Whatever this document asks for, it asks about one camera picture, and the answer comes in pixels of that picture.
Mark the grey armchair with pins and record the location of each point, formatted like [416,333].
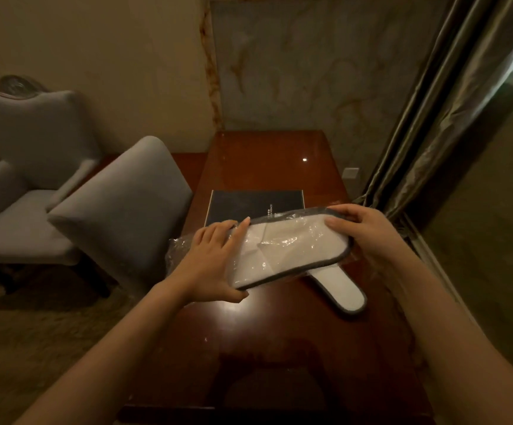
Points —
[39,137]

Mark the person's left forearm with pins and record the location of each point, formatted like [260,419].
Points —
[106,371]

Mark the person's left hand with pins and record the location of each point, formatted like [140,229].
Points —
[208,269]

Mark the white wall socket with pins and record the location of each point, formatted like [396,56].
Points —
[350,173]

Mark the person's right hand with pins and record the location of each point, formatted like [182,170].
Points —
[371,234]

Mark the person's right forearm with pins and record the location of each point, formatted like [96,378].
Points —
[460,349]

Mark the black folder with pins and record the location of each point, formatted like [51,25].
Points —
[247,205]

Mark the grey armless chair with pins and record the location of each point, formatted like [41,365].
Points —
[128,208]

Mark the white slipper grey trim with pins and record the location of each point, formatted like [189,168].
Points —
[292,247]
[345,296]

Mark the olive satin curtain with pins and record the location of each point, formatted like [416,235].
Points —
[451,84]

